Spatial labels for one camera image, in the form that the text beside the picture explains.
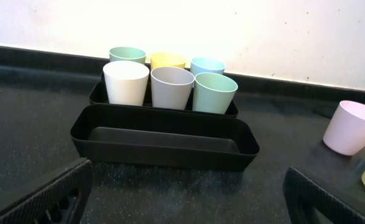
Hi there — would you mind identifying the green cup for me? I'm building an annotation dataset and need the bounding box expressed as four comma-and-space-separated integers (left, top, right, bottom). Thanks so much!
108, 46, 147, 65
192, 72, 239, 114

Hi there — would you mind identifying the black tray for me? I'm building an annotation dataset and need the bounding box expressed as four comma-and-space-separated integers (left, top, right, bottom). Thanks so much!
70, 104, 260, 172
88, 72, 239, 118

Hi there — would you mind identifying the pink cup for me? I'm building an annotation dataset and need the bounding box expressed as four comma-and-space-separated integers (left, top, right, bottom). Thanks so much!
322, 100, 365, 156

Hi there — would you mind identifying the white cup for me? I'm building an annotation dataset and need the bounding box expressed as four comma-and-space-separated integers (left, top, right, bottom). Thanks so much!
103, 60, 150, 106

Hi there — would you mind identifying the grey cup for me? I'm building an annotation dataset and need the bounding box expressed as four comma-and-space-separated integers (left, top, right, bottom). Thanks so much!
150, 66, 195, 110

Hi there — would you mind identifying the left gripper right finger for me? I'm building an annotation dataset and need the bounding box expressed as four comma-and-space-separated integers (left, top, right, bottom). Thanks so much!
282, 166, 365, 224

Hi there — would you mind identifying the blue cup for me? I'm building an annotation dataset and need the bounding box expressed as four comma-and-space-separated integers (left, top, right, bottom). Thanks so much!
190, 57, 226, 77

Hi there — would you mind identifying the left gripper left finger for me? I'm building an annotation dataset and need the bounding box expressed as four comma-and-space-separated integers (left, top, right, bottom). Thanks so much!
0, 157, 93, 224

